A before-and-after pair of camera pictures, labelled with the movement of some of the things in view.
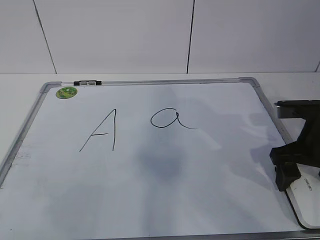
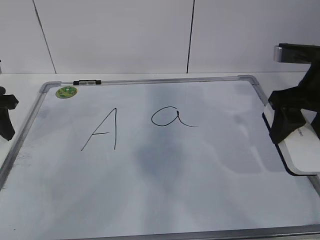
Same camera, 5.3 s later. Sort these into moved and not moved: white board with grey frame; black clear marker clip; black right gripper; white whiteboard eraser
Moved: black right gripper; white whiteboard eraser
Not moved: black clear marker clip; white board with grey frame
